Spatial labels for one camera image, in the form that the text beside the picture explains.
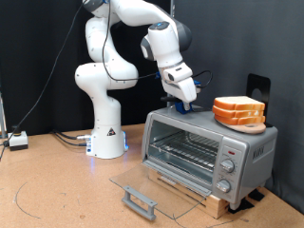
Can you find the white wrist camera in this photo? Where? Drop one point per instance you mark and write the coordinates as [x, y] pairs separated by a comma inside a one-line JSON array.
[[177, 72]]

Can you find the black foam pad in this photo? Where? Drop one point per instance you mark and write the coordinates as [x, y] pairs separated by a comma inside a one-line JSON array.
[[243, 205], [257, 195]]

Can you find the metal frame leg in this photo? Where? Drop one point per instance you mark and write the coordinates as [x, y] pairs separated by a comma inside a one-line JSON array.
[[2, 120]]

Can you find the silver toaster oven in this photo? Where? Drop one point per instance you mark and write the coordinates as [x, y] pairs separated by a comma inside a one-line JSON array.
[[253, 152]]

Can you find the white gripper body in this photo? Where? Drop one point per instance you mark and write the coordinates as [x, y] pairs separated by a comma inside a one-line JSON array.
[[185, 90]]

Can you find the wooden block base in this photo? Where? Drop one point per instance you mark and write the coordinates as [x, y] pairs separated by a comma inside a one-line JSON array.
[[215, 207]]

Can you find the vertical aluminium pole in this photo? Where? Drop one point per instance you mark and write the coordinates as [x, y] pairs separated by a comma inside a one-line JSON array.
[[173, 4]]

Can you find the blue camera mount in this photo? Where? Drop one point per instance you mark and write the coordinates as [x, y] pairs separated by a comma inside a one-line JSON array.
[[197, 85]]

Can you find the grey emergency stop box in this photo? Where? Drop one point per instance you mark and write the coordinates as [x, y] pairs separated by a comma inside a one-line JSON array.
[[18, 141]]

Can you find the silver oven knob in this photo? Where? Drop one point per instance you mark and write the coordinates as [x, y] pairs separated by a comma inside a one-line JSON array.
[[224, 186], [227, 165]]

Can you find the white bread slice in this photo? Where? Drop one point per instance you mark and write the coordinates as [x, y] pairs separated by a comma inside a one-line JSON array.
[[234, 113], [234, 120], [237, 102]]

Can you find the blue spatula grip block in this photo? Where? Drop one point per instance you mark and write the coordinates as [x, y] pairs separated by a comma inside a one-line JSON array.
[[180, 107]]

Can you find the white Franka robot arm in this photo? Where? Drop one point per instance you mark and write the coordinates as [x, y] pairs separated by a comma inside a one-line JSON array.
[[104, 126]]

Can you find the black metal bookend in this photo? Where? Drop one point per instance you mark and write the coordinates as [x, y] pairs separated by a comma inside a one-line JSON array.
[[250, 80]]

